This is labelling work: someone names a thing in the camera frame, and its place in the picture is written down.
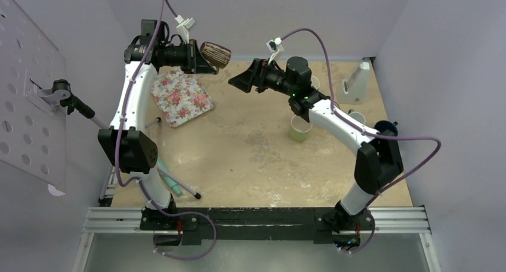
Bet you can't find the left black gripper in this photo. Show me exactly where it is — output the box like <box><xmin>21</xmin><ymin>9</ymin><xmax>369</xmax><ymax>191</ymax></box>
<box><xmin>159</xmin><ymin>39</ymin><xmax>215</xmax><ymax>74</ymax></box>

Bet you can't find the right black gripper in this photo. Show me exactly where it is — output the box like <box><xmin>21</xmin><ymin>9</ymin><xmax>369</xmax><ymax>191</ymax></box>
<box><xmin>229</xmin><ymin>58</ymin><xmax>297</xmax><ymax>97</ymax></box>

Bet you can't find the dark brown mug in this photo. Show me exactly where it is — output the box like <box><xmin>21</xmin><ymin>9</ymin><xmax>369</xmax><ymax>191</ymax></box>
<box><xmin>200</xmin><ymin>42</ymin><xmax>232</xmax><ymax>69</ymax></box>

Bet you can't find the glossy black mug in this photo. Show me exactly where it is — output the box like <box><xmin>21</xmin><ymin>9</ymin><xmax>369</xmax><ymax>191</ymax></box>
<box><xmin>311</xmin><ymin>76</ymin><xmax>320</xmax><ymax>90</ymax></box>

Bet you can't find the light green mug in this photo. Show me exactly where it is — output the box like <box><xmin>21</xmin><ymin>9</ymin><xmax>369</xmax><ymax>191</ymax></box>
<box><xmin>289</xmin><ymin>116</ymin><xmax>313</xmax><ymax>142</ymax></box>

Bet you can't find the grey blue mug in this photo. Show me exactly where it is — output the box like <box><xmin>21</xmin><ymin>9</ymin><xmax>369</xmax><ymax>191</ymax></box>
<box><xmin>348</xmin><ymin>110</ymin><xmax>366</xmax><ymax>125</ymax></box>

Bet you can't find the dark blue mug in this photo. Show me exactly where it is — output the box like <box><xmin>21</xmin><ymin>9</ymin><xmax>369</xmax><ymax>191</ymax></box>
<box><xmin>374</xmin><ymin>120</ymin><xmax>399</xmax><ymax>136</ymax></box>

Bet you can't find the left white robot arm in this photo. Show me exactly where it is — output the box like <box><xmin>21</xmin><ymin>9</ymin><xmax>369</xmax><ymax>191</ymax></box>
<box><xmin>98</xmin><ymin>20</ymin><xmax>218</xmax><ymax>230</ymax></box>

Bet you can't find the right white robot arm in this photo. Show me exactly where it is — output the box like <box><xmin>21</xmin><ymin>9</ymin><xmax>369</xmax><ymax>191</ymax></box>
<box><xmin>228</xmin><ymin>57</ymin><xmax>403</xmax><ymax>232</ymax></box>

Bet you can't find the floral pattern tray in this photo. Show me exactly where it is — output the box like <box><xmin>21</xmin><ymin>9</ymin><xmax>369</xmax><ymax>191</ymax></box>
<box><xmin>152</xmin><ymin>69</ymin><xmax>214</xmax><ymax>128</ymax></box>

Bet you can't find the white wedge stand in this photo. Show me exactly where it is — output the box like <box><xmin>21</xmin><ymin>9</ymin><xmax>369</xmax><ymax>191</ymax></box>
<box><xmin>337</xmin><ymin>60</ymin><xmax>372</xmax><ymax>105</ymax></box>

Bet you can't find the teal marker pen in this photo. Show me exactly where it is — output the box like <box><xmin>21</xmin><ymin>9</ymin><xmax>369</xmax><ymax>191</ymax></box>
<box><xmin>157</xmin><ymin>159</ymin><xmax>183</xmax><ymax>196</ymax></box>

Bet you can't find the perforated white panel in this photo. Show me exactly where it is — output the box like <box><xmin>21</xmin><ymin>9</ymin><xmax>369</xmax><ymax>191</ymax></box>
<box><xmin>1</xmin><ymin>0</ymin><xmax>67</xmax><ymax>193</ymax></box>

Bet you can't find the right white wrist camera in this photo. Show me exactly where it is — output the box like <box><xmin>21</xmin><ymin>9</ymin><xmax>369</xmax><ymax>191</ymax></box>
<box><xmin>266</xmin><ymin>37</ymin><xmax>284</xmax><ymax>64</ymax></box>

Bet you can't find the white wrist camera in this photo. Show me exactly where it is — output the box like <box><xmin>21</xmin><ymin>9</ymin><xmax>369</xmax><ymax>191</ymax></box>
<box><xmin>174</xmin><ymin>15</ymin><xmax>196</xmax><ymax>44</ymax></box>
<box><xmin>266</xmin><ymin>37</ymin><xmax>284</xmax><ymax>64</ymax></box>

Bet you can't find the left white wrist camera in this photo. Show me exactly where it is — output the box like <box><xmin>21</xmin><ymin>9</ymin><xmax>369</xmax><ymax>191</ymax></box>
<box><xmin>174</xmin><ymin>15</ymin><xmax>196</xmax><ymax>44</ymax></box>

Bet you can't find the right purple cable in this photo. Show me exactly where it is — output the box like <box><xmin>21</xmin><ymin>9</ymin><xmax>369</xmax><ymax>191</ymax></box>
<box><xmin>279</xmin><ymin>27</ymin><xmax>442</xmax><ymax>255</ymax></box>

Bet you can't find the purple cable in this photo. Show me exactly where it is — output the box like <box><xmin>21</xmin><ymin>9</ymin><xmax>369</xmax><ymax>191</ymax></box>
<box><xmin>113</xmin><ymin>0</ymin><xmax>218</xmax><ymax>262</ymax></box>
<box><xmin>279</xmin><ymin>27</ymin><xmax>442</xmax><ymax>255</ymax></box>

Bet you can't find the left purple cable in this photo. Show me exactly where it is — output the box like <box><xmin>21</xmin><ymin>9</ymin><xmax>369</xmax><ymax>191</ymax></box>
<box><xmin>113</xmin><ymin>0</ymin><xmax>218</xmax><ymax>262</ymax></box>

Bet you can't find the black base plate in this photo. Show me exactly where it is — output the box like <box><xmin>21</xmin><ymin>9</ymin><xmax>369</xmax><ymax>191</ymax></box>
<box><xmin>140</xmin><ymin>207</ymin><xmax>374</xmax><ymax>247</ymax></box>

